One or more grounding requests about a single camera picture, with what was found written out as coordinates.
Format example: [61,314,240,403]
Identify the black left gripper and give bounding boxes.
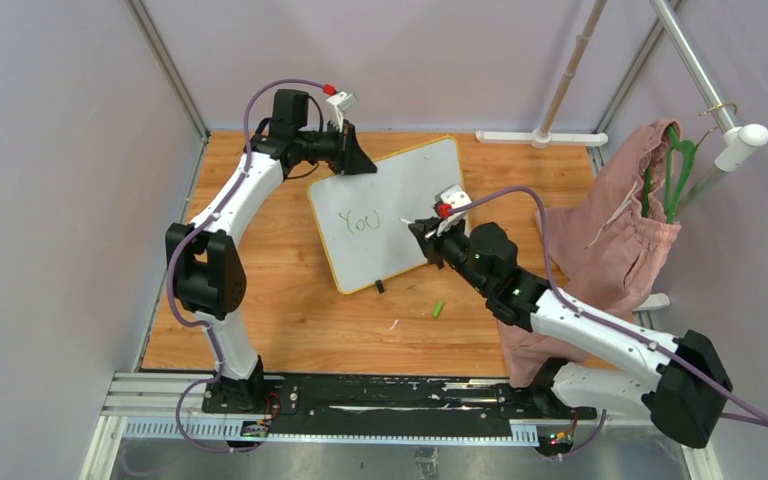
[295,120,376,176]

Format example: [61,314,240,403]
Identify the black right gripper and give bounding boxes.
[410,215,492,295]

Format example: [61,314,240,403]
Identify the yellow framed whiteboard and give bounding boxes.
[308,135,464,295]

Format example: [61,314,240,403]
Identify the green marker cap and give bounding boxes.
[432,300,445,318]

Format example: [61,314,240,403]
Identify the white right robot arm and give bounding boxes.
[407,218,733,449]

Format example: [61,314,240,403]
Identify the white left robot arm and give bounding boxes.
[165,82,377,413]

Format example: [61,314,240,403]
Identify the white rack base foot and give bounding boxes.
[475,130,609,149]

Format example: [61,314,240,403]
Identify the pink cloth garment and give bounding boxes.
[496,118,683,390]

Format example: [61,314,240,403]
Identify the green clothes hanger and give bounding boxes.
[637,119,698,224]

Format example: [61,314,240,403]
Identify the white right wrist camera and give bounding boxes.
[433,184,472,236]

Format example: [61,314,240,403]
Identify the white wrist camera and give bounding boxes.
[326,91,358,131]
[433,184,472,236]

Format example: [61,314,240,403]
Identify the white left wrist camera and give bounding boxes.
[326,91,358,131]

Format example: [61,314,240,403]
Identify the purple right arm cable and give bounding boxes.
[436,186,768,458]

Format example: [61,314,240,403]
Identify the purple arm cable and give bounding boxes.
[166,79,338,456]
[436,186,768,458]

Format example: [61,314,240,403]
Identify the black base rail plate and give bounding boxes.
[201,373,598,441]

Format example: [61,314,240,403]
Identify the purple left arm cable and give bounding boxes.
[166,79,338,456]

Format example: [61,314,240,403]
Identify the silver clothes rail pole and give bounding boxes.
[650,0,768,219]

